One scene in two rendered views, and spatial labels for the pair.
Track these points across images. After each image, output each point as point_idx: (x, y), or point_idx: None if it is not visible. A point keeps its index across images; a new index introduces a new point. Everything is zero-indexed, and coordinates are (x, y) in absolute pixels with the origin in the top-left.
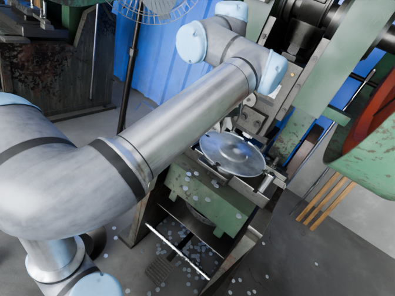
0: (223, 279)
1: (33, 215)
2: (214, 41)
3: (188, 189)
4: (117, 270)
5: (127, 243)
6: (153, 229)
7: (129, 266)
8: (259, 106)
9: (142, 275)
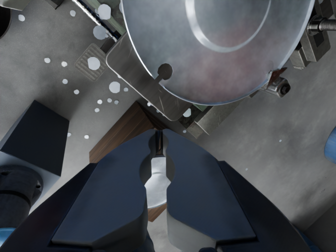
0: None
1: None
2: None
3: (113, 23)
4: (44, 39)
5: (47, 2)
6: (78, 3)
7: (60, 35)
8: None
9: (79, 47)
